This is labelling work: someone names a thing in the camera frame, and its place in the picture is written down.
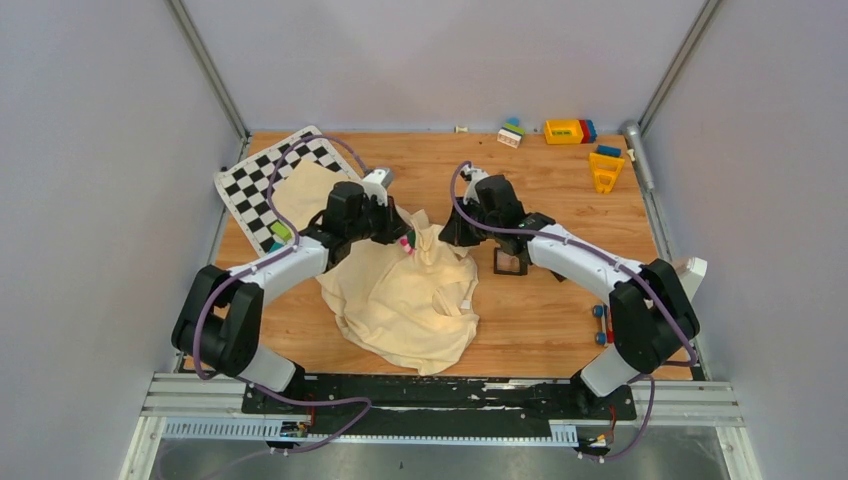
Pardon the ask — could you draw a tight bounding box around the lime green block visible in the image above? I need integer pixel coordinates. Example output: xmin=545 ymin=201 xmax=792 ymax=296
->
xmin=269 ymin=221 xmax=293 ymax=243

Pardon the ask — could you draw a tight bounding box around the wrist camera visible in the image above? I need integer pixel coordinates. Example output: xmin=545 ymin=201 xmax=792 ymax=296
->
xmin=361 ymin=167 xmax=394 ymax=207
xmin=460 ymin=166 xmax=489 ymax=205

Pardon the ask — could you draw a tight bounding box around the yellow toy frame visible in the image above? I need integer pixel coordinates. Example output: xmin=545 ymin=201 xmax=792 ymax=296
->
xmin=588 ymin=153 xmax=625 ymax=194

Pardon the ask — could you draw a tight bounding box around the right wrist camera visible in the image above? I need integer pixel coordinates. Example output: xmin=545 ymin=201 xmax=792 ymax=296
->
xmin=460 ymin=166 xmax=489 ymax=205

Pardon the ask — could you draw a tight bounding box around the cream yellow garment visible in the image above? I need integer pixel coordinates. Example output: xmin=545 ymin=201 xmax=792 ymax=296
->
xmin=271 ymin=159 xmax=481 ymax=377

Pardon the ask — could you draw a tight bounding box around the black white chessboard mat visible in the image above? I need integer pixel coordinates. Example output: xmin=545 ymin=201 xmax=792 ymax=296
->
xmin=214 ymin=125 xmax=360 ymax=256

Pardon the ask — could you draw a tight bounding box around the white toy brick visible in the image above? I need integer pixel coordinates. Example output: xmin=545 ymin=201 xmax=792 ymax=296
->
xmin=496 ymin=128 xmax=523 ymax=148

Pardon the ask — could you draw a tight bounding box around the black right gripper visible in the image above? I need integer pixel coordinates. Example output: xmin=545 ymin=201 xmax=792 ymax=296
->
xmin=440 ymin=197 xmax=501 ymax=248

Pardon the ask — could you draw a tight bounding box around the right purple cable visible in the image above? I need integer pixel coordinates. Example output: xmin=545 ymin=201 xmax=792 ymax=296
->
xmin=450 ymin=161 xmax=700 ymax=462

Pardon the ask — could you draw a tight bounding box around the purple cable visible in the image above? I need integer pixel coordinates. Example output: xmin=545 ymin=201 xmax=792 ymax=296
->
xmin=190 ymin=134 xmax=374 ymax=458
xmin=450 ymin=161 xmax=700 ymax=462

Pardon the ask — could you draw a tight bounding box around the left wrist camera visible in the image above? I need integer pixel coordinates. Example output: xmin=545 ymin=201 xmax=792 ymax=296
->
xmin=361 ymin=167 xmax=394 ymax=207

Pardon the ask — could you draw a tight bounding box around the black framed magnifier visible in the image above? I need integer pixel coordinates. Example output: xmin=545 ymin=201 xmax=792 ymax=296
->
xmin=493 ymin=247 xmax=528 ymax=276

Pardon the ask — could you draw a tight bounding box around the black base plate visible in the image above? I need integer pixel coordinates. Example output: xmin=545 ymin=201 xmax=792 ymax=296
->
xmin=241 ymin=374 xmax=636 ymax=438

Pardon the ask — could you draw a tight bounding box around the colourful toy car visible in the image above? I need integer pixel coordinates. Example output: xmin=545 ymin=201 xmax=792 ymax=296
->
xmin=592 ymin=304 xmax=614 ymax=346

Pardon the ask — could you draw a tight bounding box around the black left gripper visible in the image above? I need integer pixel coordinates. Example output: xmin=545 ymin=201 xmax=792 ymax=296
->
xmin=347 ymin=194 xmax=412 ymax=246

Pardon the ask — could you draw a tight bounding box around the blue toy brick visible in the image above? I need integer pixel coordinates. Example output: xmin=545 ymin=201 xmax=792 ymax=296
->
xmin=595 ymin=144 xmax=622 ymax=158

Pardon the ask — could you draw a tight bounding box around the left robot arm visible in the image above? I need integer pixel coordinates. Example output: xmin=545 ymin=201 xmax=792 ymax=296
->
xmin=171 ymin=181 xmax=410 ymax=413

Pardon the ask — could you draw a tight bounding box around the red blue brick stack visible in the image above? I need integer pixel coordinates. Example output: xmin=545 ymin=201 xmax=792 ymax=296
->
xmin=579 ymin=119 xmax=597 ymax=144

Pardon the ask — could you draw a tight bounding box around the yellow toy bin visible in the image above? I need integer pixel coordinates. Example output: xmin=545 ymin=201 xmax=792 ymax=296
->
xmin=543 ymin=119 xmax=586 ymax=145

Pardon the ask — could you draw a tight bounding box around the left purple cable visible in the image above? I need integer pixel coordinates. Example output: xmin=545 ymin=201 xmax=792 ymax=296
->
xmin=190 ymin=134 xmax=374 ymax=458

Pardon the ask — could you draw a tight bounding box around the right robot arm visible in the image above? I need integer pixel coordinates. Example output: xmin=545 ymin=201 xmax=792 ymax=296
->
xmin=439 ymin=162 xmax=705 ymax=418

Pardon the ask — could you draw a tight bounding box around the pink flower brooch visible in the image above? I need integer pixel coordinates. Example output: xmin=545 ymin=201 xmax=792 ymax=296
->
xmin=398 ymin=229 xmax=418 ymax=256

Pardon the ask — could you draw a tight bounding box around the green blue brick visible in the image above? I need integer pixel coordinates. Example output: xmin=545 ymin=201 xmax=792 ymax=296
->
xmin=502 ymin=117 xmax=525 ymax=137

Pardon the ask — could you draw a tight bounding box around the grey metal cylinder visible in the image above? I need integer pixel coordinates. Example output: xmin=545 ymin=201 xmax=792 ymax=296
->
xmin=621 ymin=120 xmax=655 ymax=191

